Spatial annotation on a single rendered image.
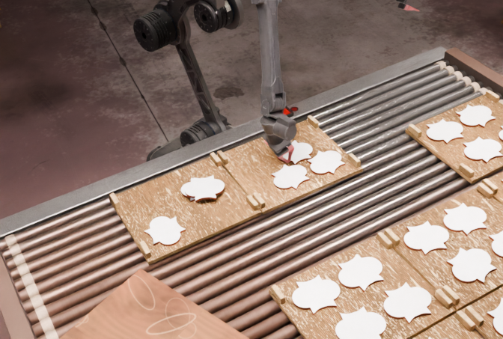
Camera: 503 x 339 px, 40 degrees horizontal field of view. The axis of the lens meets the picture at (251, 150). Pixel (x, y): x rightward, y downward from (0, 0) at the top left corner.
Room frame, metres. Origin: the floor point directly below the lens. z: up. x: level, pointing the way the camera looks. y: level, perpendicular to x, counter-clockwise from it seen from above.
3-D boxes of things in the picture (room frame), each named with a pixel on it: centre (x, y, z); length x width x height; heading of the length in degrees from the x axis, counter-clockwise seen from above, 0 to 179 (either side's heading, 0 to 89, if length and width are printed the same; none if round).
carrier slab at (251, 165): (1.90, -0.13, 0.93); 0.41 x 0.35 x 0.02; 116
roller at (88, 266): (1.84, -0.12, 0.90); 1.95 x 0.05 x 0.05; 118
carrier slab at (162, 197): (1.71, 0.24, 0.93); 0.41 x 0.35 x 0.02; 117
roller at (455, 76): (1.97, -0.05, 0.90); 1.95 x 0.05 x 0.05; 118
